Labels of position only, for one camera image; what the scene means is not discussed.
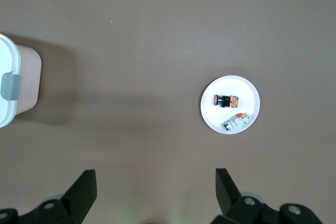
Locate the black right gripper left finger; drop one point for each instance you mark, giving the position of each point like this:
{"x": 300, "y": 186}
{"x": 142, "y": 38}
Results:
{"x": 78, "y": 197}

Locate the pale pink round plate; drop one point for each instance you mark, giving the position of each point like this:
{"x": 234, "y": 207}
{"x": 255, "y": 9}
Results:
{"x": 231, "y": 85}

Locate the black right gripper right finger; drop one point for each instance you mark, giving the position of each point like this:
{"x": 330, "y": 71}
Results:
{"x": 229, "y": 197}

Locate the grey box lid latch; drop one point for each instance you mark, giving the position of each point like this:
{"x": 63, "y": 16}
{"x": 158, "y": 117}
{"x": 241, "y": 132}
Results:
{"x": 10, "y": 87}

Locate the pink box with white lid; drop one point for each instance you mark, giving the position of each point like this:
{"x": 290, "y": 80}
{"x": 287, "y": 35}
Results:
{"x": 26, "y": 82}

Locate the white green button switch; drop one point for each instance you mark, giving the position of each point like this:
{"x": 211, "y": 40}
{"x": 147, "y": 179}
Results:
{"x": 236, "y": 122}

